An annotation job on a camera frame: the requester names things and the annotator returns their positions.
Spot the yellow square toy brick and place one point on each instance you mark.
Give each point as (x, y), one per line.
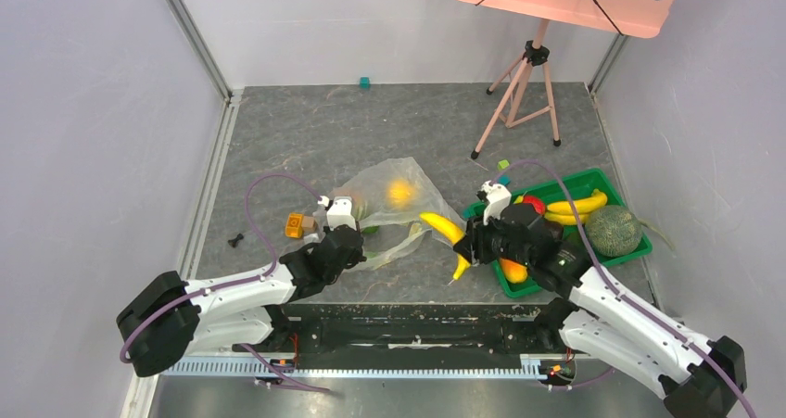
(294, 225)

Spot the yellow banana bunch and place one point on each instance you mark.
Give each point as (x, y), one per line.
(572, 213)

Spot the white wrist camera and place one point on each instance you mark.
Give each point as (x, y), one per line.
(338, 212)
(497, 197)

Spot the red strawberry fruit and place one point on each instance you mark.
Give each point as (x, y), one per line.
(538, 205)

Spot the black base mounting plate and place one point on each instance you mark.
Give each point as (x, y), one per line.
(320, 328)

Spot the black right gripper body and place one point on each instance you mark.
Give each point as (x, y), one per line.
(482, 241)

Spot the pink music stand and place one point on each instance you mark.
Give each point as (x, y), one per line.
(637, 18)

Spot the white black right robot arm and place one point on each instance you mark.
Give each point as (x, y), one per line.
(593, 313)

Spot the netted green melon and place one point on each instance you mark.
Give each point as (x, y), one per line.
(613, 231)

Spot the single yellow banana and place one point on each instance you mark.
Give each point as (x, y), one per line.
(455, 235)

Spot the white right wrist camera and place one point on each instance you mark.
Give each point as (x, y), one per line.
(497, 197)

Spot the tan wooden cube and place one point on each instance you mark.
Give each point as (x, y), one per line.
(309, 225)

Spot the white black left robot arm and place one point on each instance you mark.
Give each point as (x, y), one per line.
(172, 317)

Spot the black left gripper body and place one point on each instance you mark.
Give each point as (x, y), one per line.
(358, 257)

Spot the green plastic tray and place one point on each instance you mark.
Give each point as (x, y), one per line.
(580, 185)

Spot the orange fruit in bag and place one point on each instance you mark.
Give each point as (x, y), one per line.
(400, 194)

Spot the small black plastic peg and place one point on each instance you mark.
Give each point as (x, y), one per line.
(233, 242)

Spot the clear plastic bag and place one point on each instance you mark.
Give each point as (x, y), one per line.
(371, 183)

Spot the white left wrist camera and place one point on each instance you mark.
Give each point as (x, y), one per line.
(338, 212)

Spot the orange yellow mango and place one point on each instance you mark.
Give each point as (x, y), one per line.
(513, 272)

